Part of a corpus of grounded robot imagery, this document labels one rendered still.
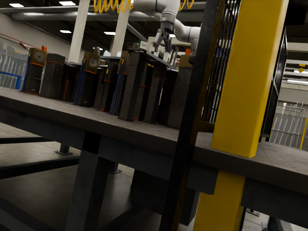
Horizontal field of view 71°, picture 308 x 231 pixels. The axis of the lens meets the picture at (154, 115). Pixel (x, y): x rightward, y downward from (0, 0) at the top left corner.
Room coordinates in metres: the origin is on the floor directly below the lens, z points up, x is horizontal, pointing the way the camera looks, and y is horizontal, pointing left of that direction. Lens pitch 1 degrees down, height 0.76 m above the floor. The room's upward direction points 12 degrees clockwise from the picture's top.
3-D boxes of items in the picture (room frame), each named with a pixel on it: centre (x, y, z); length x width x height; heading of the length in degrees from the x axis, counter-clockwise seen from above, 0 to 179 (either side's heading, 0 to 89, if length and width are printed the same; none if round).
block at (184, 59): (1.06, -0.12, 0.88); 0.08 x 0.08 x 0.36; 57
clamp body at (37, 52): (1.73, 1.03, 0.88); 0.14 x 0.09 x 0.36; 147
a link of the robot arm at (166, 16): (1.32, 0.03, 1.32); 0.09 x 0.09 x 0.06
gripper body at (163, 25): (1.32, 0.03, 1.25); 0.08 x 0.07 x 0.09; 147
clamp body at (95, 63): (1.39, 0.48, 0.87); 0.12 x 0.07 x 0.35; 147
